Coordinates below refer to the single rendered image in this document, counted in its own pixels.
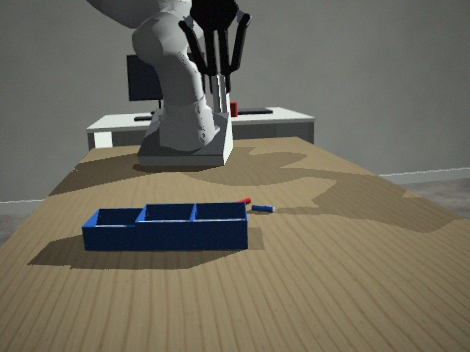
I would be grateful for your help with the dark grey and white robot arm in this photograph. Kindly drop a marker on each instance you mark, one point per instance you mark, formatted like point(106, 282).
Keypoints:
point(160, 42)

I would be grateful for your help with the blue three-compartment bin rack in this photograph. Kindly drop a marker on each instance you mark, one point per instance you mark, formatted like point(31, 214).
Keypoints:
point(212, 226)

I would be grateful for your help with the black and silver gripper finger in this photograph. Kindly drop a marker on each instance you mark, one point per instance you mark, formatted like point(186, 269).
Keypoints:
point(226, 69)
point(187, 26)

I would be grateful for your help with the blue aaa battery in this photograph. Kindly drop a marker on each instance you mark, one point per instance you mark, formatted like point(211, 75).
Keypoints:
point(262, 208)

